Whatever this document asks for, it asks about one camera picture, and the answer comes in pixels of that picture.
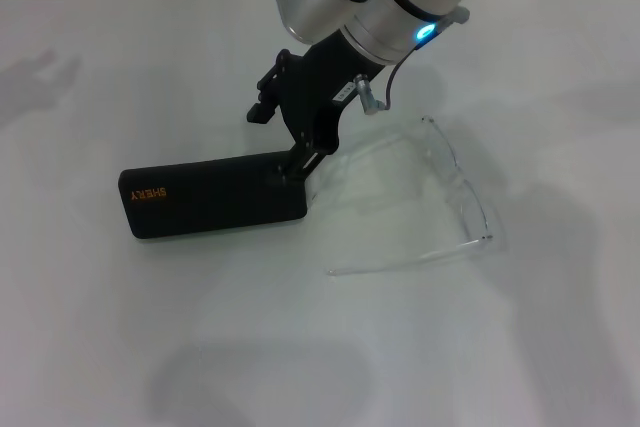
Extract right gripper cable with plugs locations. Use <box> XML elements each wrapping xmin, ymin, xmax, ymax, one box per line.
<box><xmin>352</xmin><ymin>6</ymin><xmax>472</xmax><ymax>117</ymax></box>

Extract clear white glasses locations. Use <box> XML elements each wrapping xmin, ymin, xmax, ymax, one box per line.
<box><xmin>327</xmin><ymin>115</ymin><xmax>503</xmax><ymax>278</ymax></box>

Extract black glasses case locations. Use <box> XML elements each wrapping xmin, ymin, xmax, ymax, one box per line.
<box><xmin>118</xmin><ymin>150</ymin><xmax>317</xmax><ymax>241</ymax></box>

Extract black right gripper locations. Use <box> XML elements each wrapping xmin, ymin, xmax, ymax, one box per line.
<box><xmin>244</xmin><ymin>33</ymin><xmax>387</xmax><ymax>184</ymax></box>

